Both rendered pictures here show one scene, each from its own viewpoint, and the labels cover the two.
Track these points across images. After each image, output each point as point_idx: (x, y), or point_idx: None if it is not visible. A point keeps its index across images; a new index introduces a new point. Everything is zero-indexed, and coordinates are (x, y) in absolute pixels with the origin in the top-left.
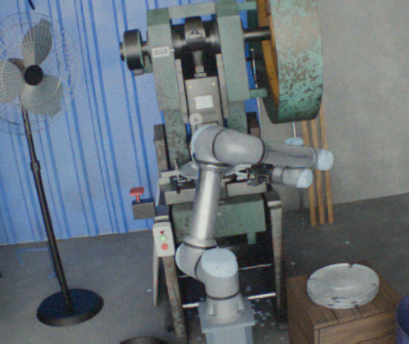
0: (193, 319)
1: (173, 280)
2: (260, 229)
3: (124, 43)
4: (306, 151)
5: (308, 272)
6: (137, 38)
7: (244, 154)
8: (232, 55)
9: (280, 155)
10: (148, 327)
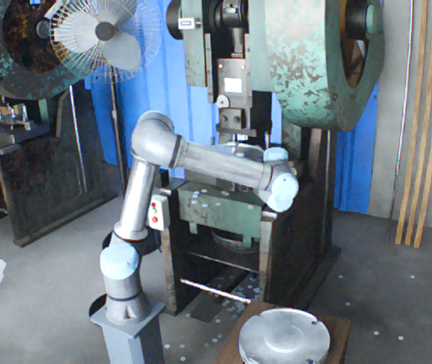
0: (205, 294)
1: (168, 253)
2: (255, 236)
3: (167, 9)
4: (255, 169)
5: (345, 293)
6: (178, 7)
7: (149, 153)
8: (260, 36)
9: (205, 165)
10: (165, 284)
